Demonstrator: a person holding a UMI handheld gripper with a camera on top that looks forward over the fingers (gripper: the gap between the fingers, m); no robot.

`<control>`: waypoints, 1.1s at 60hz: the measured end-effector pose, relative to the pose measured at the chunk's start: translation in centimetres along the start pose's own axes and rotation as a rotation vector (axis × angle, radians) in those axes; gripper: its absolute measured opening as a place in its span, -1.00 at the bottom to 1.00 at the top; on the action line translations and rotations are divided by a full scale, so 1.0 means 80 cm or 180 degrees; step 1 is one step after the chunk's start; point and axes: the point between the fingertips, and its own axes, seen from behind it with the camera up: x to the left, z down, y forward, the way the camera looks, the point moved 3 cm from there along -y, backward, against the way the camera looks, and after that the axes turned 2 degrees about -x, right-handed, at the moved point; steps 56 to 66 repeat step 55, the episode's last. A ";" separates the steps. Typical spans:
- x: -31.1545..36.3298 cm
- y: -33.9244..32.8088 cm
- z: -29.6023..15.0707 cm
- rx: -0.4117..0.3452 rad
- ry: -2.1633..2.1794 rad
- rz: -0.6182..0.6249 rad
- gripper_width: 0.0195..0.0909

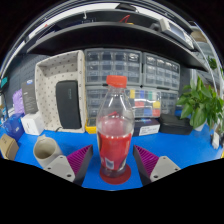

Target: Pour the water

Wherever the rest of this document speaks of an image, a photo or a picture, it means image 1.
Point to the flat round red coaster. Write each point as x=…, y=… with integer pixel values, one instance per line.
x=115, y=180

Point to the clear organiser with coloured parts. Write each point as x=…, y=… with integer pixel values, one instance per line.
x=146, y=103

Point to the clear bottle with red drink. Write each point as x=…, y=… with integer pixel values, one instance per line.
x=115, y=146

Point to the small black box white label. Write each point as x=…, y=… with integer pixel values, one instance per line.
x=146, y=127

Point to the dark grey product box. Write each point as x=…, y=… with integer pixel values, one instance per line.
x=30, y=96

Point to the green potted plant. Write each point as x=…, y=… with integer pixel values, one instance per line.
x=200, y=103

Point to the dark workbench shelf unit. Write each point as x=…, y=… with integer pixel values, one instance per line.
x=110, y=36

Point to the grey and white mug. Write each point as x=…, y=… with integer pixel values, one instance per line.
x=45, y=150

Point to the flat black pouch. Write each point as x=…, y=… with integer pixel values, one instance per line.
x=175, y=125

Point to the white perforated tray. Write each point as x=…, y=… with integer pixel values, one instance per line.
x=46, y=86

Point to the wide grey drawer cabinet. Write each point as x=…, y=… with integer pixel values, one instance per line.
x=113, y=65

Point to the low grey drawer cabinet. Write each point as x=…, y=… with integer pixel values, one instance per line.
x=93, y=101

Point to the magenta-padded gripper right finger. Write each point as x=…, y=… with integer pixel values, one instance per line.
x=147, y=160

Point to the black zip case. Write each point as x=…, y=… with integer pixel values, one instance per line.
x=68, y=105

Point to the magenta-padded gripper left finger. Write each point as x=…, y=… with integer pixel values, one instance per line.
x=77, y=160

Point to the purple plastic bag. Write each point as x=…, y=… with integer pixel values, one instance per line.
x=18, y=101

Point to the yellow multimeter with red leads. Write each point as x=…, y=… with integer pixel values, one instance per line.
x=90, y=128

